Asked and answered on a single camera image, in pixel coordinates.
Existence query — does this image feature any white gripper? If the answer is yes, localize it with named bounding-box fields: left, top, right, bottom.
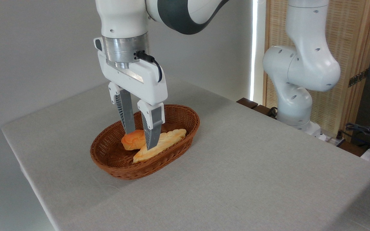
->
left=93, top=37, right=168, bottom=150

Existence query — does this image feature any round orange knotted bread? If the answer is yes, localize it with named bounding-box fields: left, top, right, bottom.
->
left=121, top=130, right=147, bottom=151

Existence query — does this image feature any long pale bread loaf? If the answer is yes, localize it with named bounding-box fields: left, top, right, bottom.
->
left=133, top=129, right=187, bottom=163

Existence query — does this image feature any brown wicker oval basket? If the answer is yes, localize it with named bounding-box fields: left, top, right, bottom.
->
left=90, top=104, right=200, bottom=180

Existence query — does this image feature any silver metal wrist flange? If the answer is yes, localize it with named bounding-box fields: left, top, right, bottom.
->
left=101, top=31, right=151, bottom=69

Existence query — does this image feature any dark brown wooden board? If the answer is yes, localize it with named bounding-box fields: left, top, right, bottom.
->
left=236, top=98, right=278, bottom=119

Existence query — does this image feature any grey tablecloth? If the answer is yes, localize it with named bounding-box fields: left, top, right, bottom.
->
left=1, top=77, right=370, bottom=231

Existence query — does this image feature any wooden folding screen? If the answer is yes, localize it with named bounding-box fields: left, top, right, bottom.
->
left=263, top=0, right=370, bottom=138

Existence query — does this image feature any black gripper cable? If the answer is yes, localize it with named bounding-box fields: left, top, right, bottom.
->
left=135, top=51, right=163, bottom=82

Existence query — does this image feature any black cable bundle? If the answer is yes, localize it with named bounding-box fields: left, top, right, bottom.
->
left=345, top=123, right=370, bottom=151

